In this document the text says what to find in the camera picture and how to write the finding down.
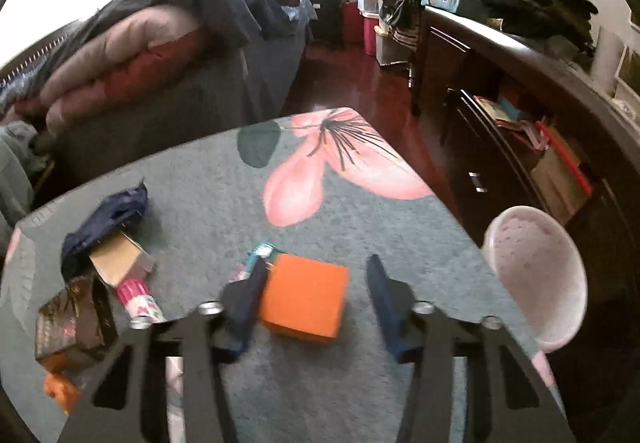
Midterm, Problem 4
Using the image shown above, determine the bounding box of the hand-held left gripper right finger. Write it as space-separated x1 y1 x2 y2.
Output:
366 254 578 443

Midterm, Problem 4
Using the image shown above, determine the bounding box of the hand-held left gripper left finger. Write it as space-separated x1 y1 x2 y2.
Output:
56 257 271 443

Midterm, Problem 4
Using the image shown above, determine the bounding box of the teal and pink tube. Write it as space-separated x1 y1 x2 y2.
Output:
227 240 286 285

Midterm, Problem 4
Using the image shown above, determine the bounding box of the orange cardboard box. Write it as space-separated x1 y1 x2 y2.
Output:
257 253 350 348

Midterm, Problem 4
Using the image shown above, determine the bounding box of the pink patterned can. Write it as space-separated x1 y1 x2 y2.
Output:
116 275 167 326

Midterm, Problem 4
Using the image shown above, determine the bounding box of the small brown cardboard box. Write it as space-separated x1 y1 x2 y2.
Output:
89 230 156 288

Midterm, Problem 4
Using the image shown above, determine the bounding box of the dark blue bag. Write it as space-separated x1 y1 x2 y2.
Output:
61 179 150 281

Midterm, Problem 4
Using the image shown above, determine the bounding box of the shiny brown packet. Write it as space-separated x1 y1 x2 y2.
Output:
34 275 118 364

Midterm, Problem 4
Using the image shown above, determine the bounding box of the orange dog figurine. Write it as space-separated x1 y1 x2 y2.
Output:
42 370 81 416

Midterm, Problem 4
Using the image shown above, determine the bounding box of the grey floral tablecloth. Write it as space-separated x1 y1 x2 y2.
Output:
0 107 568 443

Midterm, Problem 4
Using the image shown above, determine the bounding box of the grey bed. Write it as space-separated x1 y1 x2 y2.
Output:
0 0 317 204

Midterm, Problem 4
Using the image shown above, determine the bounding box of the brown cardboard box in drawer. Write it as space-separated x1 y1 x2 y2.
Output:
530 126 596 224

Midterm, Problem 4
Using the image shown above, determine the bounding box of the white bin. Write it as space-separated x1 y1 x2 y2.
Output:
375 30 417 67

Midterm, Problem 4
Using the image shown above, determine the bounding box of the pink container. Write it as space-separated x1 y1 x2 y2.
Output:
364 16 382 56

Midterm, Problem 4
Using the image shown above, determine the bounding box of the grey-blue cloth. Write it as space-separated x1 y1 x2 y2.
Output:
0 120 56 244

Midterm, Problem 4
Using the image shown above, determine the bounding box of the dark wooden dresser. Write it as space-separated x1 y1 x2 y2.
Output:
410 3 640 374

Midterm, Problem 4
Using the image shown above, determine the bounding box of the pink and red quilt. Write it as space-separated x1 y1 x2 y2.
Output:
40 6 211 136

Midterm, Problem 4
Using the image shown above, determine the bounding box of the red bin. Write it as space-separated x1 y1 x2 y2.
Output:
342 3 366 45

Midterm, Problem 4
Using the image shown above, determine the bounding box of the black handbag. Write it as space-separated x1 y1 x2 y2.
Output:
379 0 416 30

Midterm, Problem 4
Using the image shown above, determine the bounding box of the black suitcase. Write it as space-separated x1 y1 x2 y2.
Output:
299 0 345 48

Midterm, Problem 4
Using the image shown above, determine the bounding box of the white paper roll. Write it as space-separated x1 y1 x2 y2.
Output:
592 27 627 97

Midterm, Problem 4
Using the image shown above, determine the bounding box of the black clothes pile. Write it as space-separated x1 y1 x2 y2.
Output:
480 0 599 60

